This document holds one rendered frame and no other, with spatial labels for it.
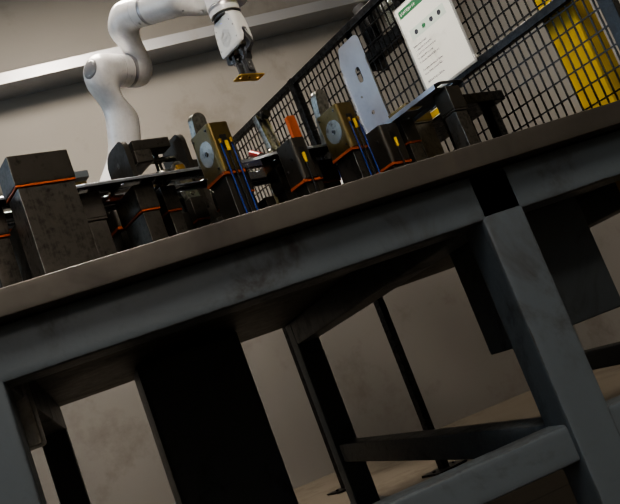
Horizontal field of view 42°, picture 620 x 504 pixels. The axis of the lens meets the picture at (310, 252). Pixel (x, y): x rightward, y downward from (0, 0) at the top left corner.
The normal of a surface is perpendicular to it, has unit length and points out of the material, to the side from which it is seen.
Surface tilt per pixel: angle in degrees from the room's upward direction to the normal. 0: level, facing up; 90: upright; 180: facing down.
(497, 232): 90
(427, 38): 90
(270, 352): 90
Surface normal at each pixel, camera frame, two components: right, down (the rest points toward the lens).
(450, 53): -0.78, 0.19
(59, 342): 0.22, -0.25
